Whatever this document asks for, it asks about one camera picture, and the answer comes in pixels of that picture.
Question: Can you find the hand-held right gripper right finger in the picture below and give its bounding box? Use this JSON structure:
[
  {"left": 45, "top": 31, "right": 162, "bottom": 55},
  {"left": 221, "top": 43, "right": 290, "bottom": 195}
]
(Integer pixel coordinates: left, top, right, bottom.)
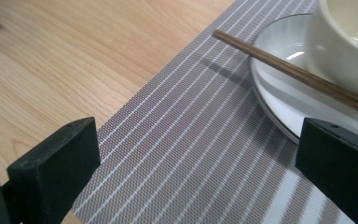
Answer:
[{"left": 295, "top": 117, "right": 358, "bottom": 224}]

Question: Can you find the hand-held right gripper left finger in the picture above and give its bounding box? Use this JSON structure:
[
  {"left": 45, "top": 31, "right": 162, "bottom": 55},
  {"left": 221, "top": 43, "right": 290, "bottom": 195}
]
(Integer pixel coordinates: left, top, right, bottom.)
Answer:
[{"left": 0, "top": 117, "right": 102, "bottom": 224}]

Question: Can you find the white plate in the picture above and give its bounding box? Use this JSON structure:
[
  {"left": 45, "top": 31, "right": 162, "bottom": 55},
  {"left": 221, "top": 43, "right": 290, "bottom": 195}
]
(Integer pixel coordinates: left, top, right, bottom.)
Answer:
[{"left": 250, "top": 12, "right": 358, "bottom": 146}]

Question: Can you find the brown wooden chopstick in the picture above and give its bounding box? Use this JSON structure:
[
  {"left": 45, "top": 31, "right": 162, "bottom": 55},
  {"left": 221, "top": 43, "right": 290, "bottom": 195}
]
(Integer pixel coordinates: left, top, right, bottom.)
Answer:
[{"left": 212, "top": 28, "right": 358, "bottom": 120}]

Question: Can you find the grey striped placemat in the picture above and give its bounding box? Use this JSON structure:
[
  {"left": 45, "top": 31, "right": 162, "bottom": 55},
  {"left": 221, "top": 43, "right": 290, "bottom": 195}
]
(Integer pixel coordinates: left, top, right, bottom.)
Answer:
[{"left": 71, "top": 0, "right": 358, "bottom": 224}]

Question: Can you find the white bowl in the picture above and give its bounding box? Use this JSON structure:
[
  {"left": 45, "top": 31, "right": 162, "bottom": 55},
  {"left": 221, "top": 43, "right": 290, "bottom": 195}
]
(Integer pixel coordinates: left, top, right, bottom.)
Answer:
[{"left": 307, "top": 0, "right": 358, "bottom": 97}]

